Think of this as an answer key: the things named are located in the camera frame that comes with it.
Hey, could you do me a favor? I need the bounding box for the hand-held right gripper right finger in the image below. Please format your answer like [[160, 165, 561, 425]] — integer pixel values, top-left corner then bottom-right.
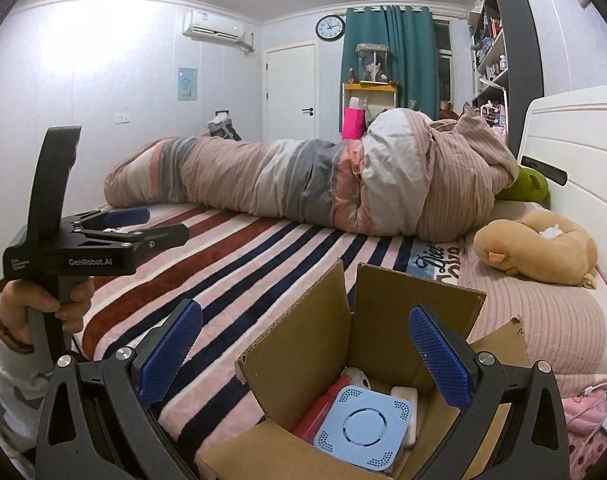
[[408, 304, 570, 480]]

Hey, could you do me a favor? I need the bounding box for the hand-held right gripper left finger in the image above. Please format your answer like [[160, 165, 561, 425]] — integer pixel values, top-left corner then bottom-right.
[[34, 298, 204, 480]]

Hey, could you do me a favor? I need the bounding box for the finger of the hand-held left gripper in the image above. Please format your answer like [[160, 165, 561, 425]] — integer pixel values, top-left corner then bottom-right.
[[74, 223, 190, 261], [58, 207, 151, 232]]

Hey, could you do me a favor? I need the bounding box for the white earbuds case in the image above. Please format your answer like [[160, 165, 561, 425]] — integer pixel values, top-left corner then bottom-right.
[[389, 385, 419, 411]]

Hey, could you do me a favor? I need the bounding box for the beige hair clip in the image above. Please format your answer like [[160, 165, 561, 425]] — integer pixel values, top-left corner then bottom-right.
[[341, 367, 370, 391]]

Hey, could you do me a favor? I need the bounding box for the blue square speaker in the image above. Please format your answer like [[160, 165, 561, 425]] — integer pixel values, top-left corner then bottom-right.
[[313, 385, 418, 473]]

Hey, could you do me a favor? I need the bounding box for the cardboard box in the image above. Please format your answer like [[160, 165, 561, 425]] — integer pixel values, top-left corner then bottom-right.
[[196, 258, 529, 480]]

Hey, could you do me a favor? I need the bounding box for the red tube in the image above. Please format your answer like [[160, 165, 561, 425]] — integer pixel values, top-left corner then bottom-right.
[[292, 385, 341, 443]]

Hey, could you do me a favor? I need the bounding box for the person's left forearm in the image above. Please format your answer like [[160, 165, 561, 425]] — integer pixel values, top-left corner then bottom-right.
[[0, 320, 54, 461]]

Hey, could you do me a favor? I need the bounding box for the person's left hand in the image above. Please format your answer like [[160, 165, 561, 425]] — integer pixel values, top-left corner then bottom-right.
[[0, 276, 95, 351]]

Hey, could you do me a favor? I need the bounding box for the striped blanket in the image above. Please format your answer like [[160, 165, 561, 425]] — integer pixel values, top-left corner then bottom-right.
[[78, 205, 464, 471]]

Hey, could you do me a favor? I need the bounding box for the pink ribbed bedsheet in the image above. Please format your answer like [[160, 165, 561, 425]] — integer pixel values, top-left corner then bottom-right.
[[456, 200, 607, 376]]

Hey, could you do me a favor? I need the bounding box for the rolled pink grey duvet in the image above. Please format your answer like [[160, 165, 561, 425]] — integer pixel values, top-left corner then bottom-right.
[[104, 102, 519, 240]]

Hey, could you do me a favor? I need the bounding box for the tan plush toy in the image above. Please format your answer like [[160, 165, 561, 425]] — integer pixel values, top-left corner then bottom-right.
[[472, 210, 599, 288]]

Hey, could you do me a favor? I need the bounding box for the pink plush cloth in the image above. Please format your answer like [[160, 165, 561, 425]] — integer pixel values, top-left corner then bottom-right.
[[561, 387, 607, 433]]

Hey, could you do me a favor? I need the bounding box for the pink dotted cloth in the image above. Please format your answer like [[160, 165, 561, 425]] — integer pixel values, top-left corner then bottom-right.
[[566, 425, 607, 476]]

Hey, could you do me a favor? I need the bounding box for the white door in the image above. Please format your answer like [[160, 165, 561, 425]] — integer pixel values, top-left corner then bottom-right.
[[264, 44, 317, 142]]

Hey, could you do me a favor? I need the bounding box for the green plush toy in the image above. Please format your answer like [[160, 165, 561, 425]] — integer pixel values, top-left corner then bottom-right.
[[496, 162, 549, 203]]

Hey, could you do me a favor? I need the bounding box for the white air conditioner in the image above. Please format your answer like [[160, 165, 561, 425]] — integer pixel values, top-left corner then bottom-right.
[[182, 10, 245, 43]]

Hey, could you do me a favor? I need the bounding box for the pink gift bag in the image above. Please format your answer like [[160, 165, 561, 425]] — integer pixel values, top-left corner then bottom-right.
[[341, 106, 367, 141]]

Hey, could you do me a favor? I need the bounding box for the yellow shelf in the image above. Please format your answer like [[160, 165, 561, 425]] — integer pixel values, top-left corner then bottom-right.
[[342, 82, 399, 133]]

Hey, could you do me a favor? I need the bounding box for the white headboard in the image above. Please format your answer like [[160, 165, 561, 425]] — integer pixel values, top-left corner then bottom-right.
[[516, 83, 607, 306]]

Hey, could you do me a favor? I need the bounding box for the glass display case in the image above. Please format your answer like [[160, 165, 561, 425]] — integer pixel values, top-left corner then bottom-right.
[[356, 44, 390, 84]]

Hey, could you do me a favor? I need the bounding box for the window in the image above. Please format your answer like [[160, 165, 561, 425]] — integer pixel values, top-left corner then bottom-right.
[[431, 19, 454, 106]]

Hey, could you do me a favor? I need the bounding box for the teal curtain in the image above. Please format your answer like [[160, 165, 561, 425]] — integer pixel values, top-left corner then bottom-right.
[[341, 6, 440, 111]]

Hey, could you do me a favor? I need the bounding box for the dark bookshelf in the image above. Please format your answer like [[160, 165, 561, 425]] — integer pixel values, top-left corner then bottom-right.
[[466, 0, 544, 156]]

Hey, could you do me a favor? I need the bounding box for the small wall poster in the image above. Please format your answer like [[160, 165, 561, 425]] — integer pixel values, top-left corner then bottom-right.
[[178, 67, 198, 101]]

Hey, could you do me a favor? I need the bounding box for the round wall clock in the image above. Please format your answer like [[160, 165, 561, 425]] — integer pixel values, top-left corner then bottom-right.
[[316, 15, 345, 42]]

